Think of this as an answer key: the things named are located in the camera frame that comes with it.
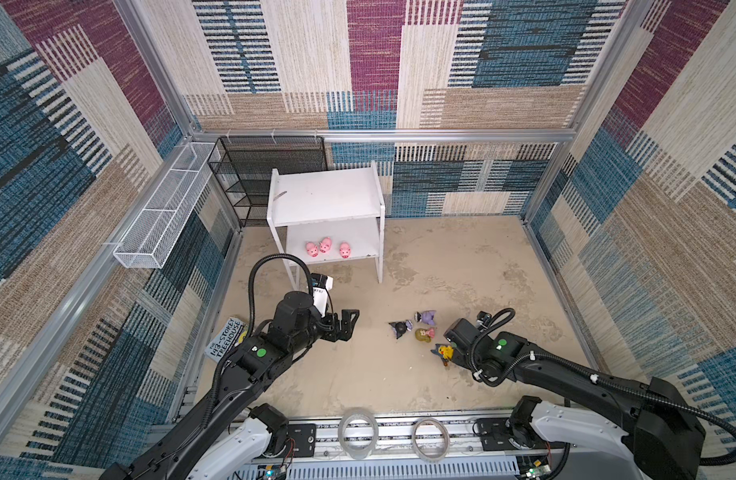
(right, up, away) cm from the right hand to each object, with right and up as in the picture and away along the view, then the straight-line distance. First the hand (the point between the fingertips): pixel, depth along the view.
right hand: (463, 359), depth 83 cm
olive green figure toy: (-10, +5, +5) cm, 12 cm away
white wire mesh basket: (-91, +31, +5) cm, 96 cm away
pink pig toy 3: (-39, +31, +7) cm, 50 cm away
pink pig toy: (-33, +30, +6) cm, 45 cm away
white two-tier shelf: (-36, +38, -7) cm, 53 cm away
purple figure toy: (-8, +10, +9) cm, 16 cm away
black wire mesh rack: (-67, +57, +19) cm, 90 cm away
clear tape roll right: (-15, -16, -10) cm, 24 cm away
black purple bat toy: (-16, +7, +7) cm, 19 cm away
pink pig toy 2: (-43, +30, +7) cm, 53 cm away
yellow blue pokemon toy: (-5, +2, +1) cm, 5 cm away
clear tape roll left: (-30, -17, -13) cm, 37 cm away
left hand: (-32, +16, -9) cm, 37 cm away
